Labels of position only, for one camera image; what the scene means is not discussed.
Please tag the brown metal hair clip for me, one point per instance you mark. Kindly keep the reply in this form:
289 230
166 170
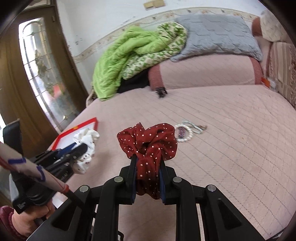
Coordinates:
202 127

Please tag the beige wall switch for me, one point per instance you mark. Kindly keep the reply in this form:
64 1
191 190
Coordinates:
154 4

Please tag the person's left hand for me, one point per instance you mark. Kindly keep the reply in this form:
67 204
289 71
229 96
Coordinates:
24 223

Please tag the brown wooden door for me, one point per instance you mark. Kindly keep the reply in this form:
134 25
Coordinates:
40 85

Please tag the red polka dot scrunchie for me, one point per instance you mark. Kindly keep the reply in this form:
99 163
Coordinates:
151 146

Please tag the green quilt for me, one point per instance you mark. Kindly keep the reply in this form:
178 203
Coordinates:
135 50

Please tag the red shallow tray box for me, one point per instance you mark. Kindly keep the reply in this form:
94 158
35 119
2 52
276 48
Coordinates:
67 137

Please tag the pink quilted bedspread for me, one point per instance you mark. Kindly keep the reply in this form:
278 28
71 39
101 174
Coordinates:
247 150

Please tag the black claw hair clip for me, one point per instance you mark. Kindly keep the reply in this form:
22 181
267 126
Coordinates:
161 92

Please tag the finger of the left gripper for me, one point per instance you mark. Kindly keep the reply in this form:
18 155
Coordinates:
77 152
61 152

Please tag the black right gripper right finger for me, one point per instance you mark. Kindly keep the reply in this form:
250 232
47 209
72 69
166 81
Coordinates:
203 213

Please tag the grey quilted pillow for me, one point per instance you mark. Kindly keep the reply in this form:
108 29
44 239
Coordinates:
217 34

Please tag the pink bolster pillow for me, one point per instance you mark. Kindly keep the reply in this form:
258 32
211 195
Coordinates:
207 70

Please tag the white patterned scrunchie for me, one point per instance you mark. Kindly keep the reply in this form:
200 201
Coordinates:
89 137

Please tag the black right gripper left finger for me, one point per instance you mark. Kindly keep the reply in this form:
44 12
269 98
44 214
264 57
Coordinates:
97 217

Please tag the striped folded blankets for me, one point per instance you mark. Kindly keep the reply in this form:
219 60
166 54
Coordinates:
278 63

